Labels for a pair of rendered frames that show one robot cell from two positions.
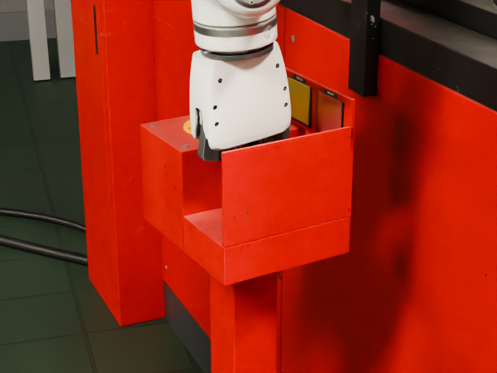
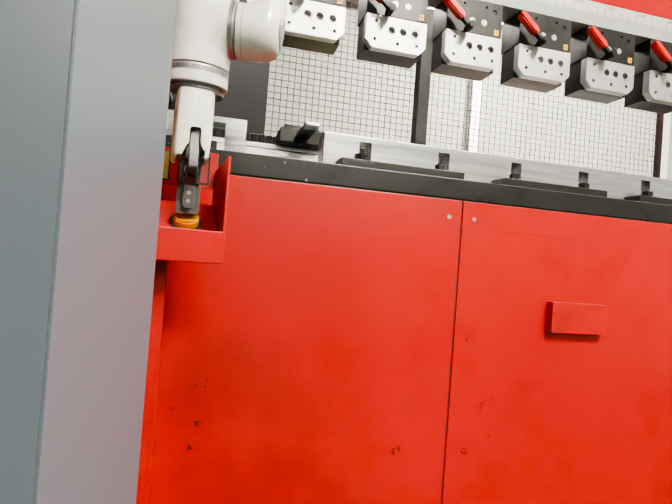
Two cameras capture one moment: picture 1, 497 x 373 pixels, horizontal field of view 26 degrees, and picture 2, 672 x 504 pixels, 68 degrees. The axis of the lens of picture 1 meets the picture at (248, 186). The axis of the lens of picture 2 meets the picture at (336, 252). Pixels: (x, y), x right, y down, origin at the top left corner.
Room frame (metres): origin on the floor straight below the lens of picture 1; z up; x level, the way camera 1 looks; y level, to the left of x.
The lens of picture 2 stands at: (0.73, 0.67, 0.68)
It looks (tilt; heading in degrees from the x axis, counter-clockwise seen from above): 1 degrees up; 280
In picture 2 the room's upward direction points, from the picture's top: 4 degrees clockwise
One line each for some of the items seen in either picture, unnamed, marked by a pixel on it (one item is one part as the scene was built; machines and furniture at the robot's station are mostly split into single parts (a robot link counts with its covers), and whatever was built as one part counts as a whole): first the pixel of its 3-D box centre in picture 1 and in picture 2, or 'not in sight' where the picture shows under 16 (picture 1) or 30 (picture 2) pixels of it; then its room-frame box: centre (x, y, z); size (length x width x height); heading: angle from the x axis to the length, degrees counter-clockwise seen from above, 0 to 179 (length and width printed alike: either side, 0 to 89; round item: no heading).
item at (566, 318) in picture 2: not in sight; (577, 318); (0.37, -0.56, 0.58); 0.15 x 0.02 x 0.07; 24
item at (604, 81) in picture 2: not in sight; (599, 65); (0.29, -0.76, 1.26); 0.15 x 0.09 x 0.17; 24
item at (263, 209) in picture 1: (242, 162); (150, 196); (1.13, 0.01, 0.75); 0.20 x 0.16 x 0.18; 30
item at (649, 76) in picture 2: not in sight; (659, 77); (0.11, -0.84, 1.26); 0.15 x 0.09 x 0.17; 24
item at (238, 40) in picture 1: (237, 29); (197, 81); (1.06, 0.01, 0.92); 0.09 x 0.08 x 0.03; 120
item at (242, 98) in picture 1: (239, 87); (194, 124); (1.07, 0.01, 0.86); 0.10 x 0.07 x 0.11; 120
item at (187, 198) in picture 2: not in sight; (189, 189); (1.06, 0.02, 0.76); 0.03 x 0.03 x 0.07; 30
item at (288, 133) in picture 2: not in sight; (303, 132); (1.06, -0.61, 1.01); 0.26 x 0.12 x 0.05; 114
